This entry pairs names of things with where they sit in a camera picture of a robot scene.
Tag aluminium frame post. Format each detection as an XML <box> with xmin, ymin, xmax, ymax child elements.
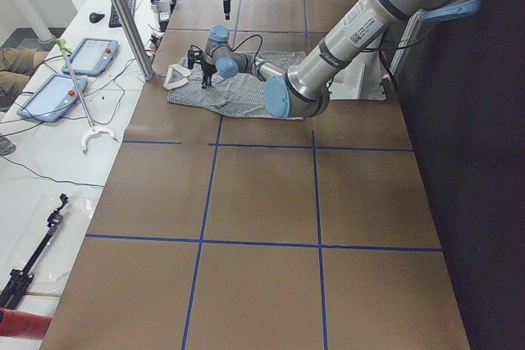
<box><xmin>111</xmin><ymin>0</ymin><xmax>154</xmax><ymax>81</ymax></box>

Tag teach pendant tablet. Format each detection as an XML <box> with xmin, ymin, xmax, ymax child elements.
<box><xmin>16</xmin><ymin>73</ymin><xmax>78</xmax><ymax>122</ymax></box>
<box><xmin>66</xmin><ymin>38</ymin><xmax>119</xmax><ymax>77</ymax></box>

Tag black computer mouse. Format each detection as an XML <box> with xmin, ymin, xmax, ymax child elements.
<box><xmin>89</xmin><ymin>12</ymin><xmax>105</xmax><ymax>24</ymax></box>

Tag white reacher grabber tool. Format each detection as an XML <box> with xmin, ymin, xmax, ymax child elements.
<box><xmin>55</xmin><ymin>39</ymin><xmax>117</xmax><ymax>155</ymax></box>

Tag black tripod stick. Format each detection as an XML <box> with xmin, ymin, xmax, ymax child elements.
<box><xmin>1</xmin><ymin>193</ymin><xmax>69</xmax><ymax>310</ymax></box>

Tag black computer keyboard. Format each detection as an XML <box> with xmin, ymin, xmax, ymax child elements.
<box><xmin>107</xmin><ymin>0</ymin><xmax>138</xmax><ymax>29</ymax></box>

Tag navy white striped polo shirt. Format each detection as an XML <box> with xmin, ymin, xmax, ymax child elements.
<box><xmin>164</xmin><ymin>50</ymin><xmax>308</xmax><ymax>121</ymax></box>

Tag seated person legs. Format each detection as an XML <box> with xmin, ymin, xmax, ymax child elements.
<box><xmin>1</xmin><ymin>48</ymin><xmax>48</xmax><ymax>91</ymax></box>

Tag far teach pendant tablet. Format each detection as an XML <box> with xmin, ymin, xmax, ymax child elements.
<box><xmin>66</xmin><ymin>38</ymin><xmax>119</xmax><ymax>77</ymax></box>

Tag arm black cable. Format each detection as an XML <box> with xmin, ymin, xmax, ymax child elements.
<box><xmin>231</xmin><ymin>34</ymin><xmax>263</xmax><ymax>64</ymax></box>

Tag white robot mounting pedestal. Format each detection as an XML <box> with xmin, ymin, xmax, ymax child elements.
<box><xmin>329</xmin><ymin>57</ymin><xmax>386</xmax><ymax>101</ymax></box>

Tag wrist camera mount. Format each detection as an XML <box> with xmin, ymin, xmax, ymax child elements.
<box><xmin>187</xmin><ymin>44</ymin><xmax>203</xmax><ymax>70</ymax></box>

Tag near teach pendant tablet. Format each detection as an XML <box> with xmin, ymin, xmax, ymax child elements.
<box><xmin>16</xmin><ymin>73</ymin><xmax>78</xmax><ymax>122</ymax></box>

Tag red cylinder object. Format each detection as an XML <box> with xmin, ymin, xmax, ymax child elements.
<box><xmin>1</xmin><ymin>308</ymin><xmax>52</xmax><ymax>340</ymax></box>

